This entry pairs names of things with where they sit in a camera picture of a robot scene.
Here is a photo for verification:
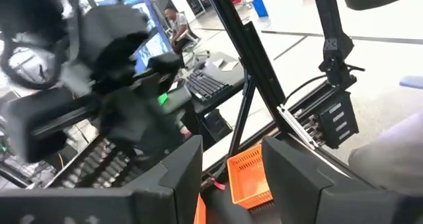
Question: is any blue bin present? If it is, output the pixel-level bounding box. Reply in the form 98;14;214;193
247;0;269;19

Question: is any monitor with blue screen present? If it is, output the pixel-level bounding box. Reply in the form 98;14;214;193
82;0;173;73

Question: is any black computer case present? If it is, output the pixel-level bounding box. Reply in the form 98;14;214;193
198;108;234;142

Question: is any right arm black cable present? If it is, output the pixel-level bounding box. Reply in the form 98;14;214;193
0;28;70;91

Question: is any orange mesh basket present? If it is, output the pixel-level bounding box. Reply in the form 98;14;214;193
227;143;274;210
194;193;208;224

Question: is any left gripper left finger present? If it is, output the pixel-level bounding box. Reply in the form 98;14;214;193
0;134;204;224

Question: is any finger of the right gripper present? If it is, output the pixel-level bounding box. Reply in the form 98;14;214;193
98;85;186;162
6;87;103;164

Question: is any black keyboard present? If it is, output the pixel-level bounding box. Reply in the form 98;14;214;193
185;69;234;103

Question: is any person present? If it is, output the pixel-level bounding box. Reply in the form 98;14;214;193
163;5;201;56

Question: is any pink tag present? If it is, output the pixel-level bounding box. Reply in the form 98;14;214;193
210;178;227;191

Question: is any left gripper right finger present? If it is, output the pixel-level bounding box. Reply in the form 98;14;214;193
260;136;423;224

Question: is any black slotted basket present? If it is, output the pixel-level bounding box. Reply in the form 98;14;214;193
46;136;159;189

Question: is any dark grey desk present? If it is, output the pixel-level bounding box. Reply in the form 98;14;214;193
158;50;246;145

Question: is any blue flat object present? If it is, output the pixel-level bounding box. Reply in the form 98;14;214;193
399;74;423;90

